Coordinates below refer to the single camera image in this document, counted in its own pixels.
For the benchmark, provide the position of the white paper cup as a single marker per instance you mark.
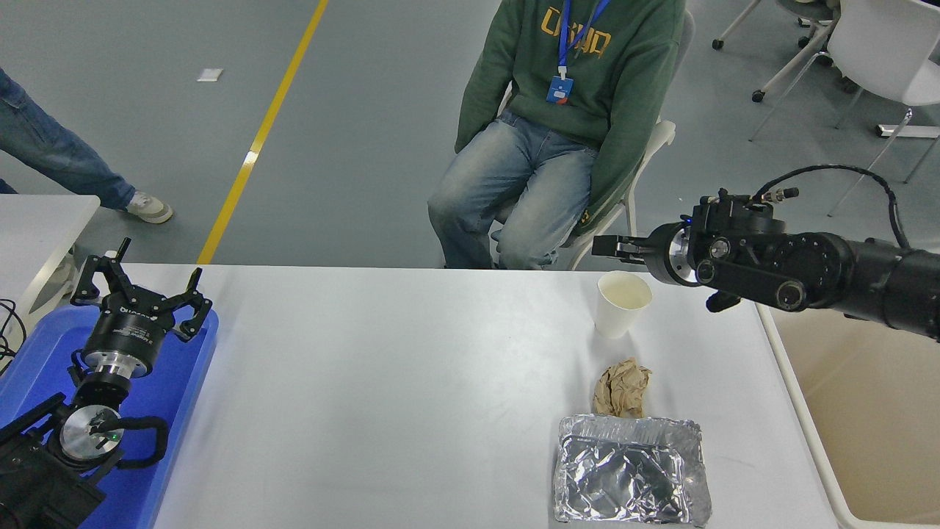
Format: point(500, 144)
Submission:
point(615, 312)

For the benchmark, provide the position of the silver foil tray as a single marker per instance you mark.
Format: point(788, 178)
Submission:
point(624, 474)

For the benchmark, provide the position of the white chair with armrests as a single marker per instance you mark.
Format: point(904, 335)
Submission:
point(657, 139)

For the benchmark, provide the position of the white shell chair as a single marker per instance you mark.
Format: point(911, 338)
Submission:
point(881, 44)

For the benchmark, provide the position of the seated person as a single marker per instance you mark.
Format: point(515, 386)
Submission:
point(543, 162)

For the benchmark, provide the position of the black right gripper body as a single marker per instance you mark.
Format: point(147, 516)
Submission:
point(664, 253)

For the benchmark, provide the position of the white table foot bar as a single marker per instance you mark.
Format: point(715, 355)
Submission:
point(907, 131)

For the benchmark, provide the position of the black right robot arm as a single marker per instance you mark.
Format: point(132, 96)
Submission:
point(815, 264)

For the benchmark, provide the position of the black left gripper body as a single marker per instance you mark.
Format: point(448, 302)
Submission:
point(128, 330)

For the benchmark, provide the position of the crumpled tan paper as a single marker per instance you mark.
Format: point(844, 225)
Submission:
point(623, 389)

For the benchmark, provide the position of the office chair with casters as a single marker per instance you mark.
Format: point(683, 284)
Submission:
point(797, 62)

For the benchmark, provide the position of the standing person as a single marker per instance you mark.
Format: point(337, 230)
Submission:
point(59, 150)

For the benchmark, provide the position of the white side table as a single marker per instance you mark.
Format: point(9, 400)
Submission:
point(37, 228)

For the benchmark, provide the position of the large pale plastic bin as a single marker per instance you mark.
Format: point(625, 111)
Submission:
point(874, 411)

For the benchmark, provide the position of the blue plastic tray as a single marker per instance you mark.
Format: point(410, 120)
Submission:
point(176, 411)

